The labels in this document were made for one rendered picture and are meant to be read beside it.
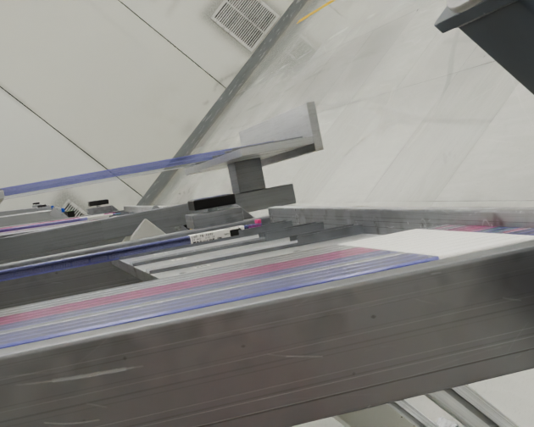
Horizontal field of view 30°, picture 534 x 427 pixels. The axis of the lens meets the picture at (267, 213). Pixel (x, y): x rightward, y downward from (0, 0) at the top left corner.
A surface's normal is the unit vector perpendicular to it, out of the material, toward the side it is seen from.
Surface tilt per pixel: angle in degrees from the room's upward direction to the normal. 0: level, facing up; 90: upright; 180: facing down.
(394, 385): 90
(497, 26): 90
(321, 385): 90
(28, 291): 90
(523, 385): 0
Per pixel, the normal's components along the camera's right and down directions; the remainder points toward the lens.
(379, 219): -0.95, 0.18
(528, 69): -0.57, 0.79
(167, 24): 0.25, 0.01
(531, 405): -0.77, -0.61
